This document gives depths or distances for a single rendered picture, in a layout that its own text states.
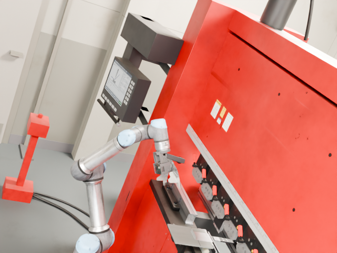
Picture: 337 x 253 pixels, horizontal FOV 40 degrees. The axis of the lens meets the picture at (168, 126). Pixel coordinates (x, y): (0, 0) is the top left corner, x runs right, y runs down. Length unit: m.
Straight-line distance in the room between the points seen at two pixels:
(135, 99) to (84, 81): 1.81
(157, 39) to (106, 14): 1.73
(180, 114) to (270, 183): 1.17
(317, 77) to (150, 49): 1.38
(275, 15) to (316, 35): 3.25
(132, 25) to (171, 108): 0.72
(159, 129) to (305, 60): 0.84
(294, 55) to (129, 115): 1.42
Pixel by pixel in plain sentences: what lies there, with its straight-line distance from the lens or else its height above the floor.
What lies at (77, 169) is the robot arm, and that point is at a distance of 2.44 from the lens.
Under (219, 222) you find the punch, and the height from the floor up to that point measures 1.14.
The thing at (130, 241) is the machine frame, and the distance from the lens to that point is 3.88.
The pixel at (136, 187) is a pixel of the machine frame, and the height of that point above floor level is 0.77.
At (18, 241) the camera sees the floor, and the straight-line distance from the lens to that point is 4.06.
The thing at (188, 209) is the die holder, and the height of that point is 0.97.
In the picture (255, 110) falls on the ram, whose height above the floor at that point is 1.85.
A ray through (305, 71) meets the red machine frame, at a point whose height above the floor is 2.21.
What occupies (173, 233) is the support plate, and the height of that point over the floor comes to 1.00.
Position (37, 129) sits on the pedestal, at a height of 0.75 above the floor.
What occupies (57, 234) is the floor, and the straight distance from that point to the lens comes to 4.25.
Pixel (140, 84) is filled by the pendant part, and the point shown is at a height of 1.56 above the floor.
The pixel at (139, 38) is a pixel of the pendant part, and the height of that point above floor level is 1.84.
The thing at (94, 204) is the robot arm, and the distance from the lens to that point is 2.61.
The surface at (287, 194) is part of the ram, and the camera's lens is 2.43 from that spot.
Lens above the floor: 2.50
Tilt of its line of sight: 19 degrees down
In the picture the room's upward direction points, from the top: 23 degrees clockwise
